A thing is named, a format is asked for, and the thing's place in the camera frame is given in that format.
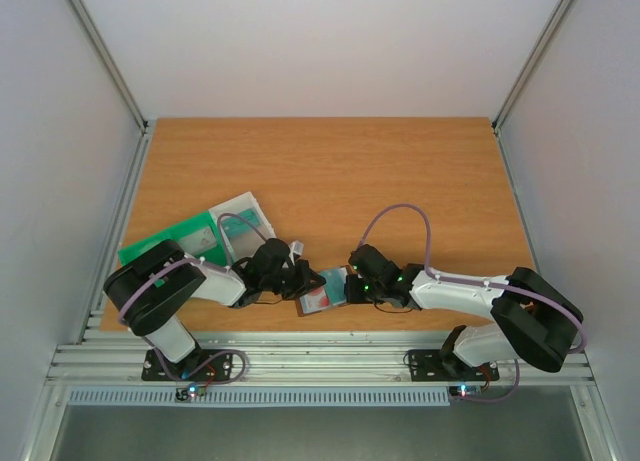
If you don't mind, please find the green plastic organizer tray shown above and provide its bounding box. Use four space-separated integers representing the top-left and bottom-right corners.
117 208 231 267

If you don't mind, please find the slotted grey cable duct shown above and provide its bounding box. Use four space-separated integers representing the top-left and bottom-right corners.
67 386 449 408

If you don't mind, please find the teal card in white tray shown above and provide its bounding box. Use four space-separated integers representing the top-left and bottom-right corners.
221 208 261 239

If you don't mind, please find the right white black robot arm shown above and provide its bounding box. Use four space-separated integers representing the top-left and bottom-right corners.
345 244 584 378

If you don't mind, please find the aluminium front rail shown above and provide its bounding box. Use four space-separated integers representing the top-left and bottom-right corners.
44 330 596 388

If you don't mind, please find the left aluminium frame post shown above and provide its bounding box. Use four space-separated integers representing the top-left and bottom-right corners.
58 0 151 132

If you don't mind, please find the brown leather card holder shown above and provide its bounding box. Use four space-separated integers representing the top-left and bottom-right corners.
296 266 349 317

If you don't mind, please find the grey card in green tray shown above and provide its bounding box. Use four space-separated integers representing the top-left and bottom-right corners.
177 226 218 256

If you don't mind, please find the aluminium frame post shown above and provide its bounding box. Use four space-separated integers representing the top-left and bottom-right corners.
492 0 586 132
58 0 151 132

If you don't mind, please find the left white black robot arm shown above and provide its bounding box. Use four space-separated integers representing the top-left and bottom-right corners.
103 238 326 379

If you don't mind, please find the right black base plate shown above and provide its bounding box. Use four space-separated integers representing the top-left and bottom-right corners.
403 349 500 382

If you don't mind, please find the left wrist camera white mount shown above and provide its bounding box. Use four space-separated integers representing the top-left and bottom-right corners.
289 240 304 262

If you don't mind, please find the small circuit board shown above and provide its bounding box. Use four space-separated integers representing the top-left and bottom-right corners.
449 384 489 398
175 386 207 402

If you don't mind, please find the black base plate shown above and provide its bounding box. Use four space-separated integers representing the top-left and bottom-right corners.
141 348 238 383
403 349 500 382

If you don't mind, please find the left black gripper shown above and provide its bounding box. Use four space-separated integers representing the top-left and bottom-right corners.
262 260 326 301

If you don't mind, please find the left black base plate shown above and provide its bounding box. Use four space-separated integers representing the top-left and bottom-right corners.
141 348 238 383

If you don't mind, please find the right aluminium frame post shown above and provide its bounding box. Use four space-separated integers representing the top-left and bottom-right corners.
492 0 586 132

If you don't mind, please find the white red circle card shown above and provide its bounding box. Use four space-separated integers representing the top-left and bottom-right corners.
299 288 332 316

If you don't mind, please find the left small circuit board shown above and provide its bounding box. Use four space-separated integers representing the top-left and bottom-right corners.
175 386 207 402

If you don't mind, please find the white translucent tray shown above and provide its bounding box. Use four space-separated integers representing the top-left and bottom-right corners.
209 191 276 249

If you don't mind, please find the right small circuit board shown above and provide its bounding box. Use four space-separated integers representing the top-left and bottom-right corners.
449 384 489 398

